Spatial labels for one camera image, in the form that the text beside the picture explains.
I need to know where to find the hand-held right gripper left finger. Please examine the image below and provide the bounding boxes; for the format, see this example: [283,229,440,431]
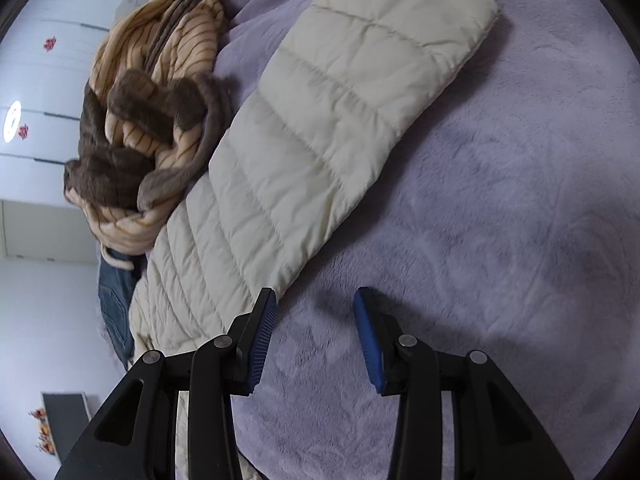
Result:
[54,287,277,480]

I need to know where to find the white wardrobe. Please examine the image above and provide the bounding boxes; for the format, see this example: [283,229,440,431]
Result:
[0,0,146,261]

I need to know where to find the purple plush blanket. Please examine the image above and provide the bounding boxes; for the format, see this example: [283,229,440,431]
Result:
[95,0,640,480]

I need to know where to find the blue jeans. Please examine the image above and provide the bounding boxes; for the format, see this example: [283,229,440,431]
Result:
[97,246,144,372]

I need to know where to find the cream puffer jacket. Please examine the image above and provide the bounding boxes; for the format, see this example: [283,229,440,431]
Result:
[129,0,501,480]

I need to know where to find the dark cabinet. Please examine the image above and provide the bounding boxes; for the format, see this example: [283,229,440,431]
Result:
[42,392,91,464]

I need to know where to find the orange decoration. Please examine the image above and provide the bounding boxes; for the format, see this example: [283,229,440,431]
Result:
[28,408,55,456]

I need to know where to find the round white light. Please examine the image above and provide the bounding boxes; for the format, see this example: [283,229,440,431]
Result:
[4,101,22,145]

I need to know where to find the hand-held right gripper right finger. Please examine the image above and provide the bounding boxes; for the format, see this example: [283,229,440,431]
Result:
[353,287,576,480]

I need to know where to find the beige brown striped fleece garment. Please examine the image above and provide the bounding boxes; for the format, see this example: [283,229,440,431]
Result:
[64,0,236,256]

